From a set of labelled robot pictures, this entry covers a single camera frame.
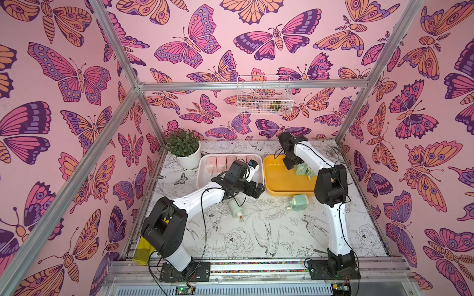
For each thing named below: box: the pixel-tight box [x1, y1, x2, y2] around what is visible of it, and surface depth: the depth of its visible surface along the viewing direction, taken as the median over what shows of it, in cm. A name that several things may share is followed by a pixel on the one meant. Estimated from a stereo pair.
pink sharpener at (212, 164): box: [206, 156, 218, 174], surface depth 104 cm
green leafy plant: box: [164, 128, 200, 158], surface depth 97 cm
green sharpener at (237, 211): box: [230, 201, 244, 219], surface depth 85 cm
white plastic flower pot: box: [177, 140, 202, 170], surface depth 102 cm
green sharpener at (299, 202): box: [289, 194, 309, 211], surface depth 89 cm
